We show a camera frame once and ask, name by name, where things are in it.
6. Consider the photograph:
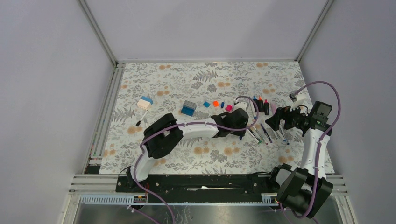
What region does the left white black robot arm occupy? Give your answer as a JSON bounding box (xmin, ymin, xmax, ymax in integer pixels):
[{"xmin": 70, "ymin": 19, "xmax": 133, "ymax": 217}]
[{"xmin": 127, "ymin": 108, "xmax": 249, "ymax": 192}]

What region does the cream blue toy brick block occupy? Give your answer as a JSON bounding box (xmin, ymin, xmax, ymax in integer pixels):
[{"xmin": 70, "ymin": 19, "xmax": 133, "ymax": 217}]
[{"xmin": 137, "ymin": 96, "xmax": 154, "ymax": 111}]

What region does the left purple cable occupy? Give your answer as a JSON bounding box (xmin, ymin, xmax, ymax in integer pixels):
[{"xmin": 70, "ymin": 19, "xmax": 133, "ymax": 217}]
[{"xmin": 133, "ymin": 96, "xmax": 260, "ymax": 224}]

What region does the blue highlighter black body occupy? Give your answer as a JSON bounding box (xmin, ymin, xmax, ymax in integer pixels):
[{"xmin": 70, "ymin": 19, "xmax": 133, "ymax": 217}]
[{"xmin": 253, "ymin": 96, "xmax": 259, "ymax": 112}]

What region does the purple cable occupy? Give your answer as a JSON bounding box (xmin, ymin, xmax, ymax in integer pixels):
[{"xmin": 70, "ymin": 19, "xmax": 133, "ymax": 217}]
[
  {"xmin": 278, "ymin": 81, "xmax": 341, "ymax": 224},
  {"xmin": 133, "ymin": 96, "xmax": 260, "ymax": 224}
]

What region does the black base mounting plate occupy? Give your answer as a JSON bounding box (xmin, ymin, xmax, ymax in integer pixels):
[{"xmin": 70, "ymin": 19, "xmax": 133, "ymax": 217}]
[{"xmin": 115, "ymin": 167, "xmax": 291, "ymax": 204}]

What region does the white black cap marker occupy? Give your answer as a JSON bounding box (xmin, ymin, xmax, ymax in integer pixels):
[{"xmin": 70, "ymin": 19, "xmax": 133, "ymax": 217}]
[{"xmin": 136, "ymin": 110, "xmax": 149, "ymax": 126}]

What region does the pink highlighter black body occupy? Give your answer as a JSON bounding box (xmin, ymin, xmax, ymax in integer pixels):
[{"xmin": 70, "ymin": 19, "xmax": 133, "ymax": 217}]
[{"xmin": 263, "ymin": 99, "xmax": 270, "ymax": 116}]

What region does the light pink pen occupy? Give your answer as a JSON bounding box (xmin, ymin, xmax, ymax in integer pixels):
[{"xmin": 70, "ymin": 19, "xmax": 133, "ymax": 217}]
[{"xmin": 270, "ymin": 102, "xmax": 277, "ymax": 115}]

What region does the orange highlighter black body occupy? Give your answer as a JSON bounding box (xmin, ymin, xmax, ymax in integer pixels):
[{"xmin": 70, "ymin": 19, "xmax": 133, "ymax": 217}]
[{"xmin": 257, "ymin": 97, "xmax": 264, "ymax": 113}]

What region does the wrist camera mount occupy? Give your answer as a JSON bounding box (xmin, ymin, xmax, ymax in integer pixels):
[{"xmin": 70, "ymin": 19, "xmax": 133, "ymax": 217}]
[
  {"xmin": 289, "ymin": 93, "xmax": 307, "ymax": 111},
  {"xmin": 233, "ymin": 100, "xmax": 248, "ymax": 112}
]

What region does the light blue pen cap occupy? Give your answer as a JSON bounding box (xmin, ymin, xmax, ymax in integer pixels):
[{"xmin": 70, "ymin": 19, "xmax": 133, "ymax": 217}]
[{"xmin": 203, "ymin": 101, "xmax": 211, "ymax": 108}]

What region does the floral patterned table mat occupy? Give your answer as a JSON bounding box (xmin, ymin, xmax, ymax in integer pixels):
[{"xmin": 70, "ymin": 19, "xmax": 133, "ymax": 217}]
[{"xmin": 99, "ymin": 61, "xmax": 312, "ymax": 175}]

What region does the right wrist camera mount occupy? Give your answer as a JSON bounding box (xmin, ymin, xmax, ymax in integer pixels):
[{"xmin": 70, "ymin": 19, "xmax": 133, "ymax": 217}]
[{"xmin": 289, "ymin": 93, "xmax": 307, "ymax": 111}]

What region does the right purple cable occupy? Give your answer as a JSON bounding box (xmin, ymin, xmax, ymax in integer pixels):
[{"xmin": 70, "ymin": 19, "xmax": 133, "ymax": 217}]
[{"xmin": 278, "ymin": 81, "xmax": 341, "ymax": 224}]

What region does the blue grey toy brick block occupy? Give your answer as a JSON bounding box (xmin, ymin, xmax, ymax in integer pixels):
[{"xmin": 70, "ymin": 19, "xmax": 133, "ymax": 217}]
[{"xmin": 181, "ymin": 100, "xmax": 197, "ymax": 117}]

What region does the purple gel pen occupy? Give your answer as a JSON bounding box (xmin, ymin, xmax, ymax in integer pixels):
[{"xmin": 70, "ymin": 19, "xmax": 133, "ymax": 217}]
[{"xmin": 260, "ymin": 123, "xmax": 273, "ymax": 143}]

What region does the teal green gel pen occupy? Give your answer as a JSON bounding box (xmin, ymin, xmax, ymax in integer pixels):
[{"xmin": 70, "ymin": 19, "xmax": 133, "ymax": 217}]
[{"xmin": 248, "ymin": 129, "xmax": 262, "ymax": 144}]

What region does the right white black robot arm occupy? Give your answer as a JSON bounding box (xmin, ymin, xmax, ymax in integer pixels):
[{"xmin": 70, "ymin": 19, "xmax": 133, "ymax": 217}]
[{"xmin": 265, "ymin": 101, "xmax": 333, "ymax": 218}]

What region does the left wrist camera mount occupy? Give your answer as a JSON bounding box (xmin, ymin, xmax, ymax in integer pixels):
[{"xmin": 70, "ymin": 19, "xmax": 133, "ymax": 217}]
[{"xmin": 233, "ymin": 100, "xmax": 248, "ymax": 112}]

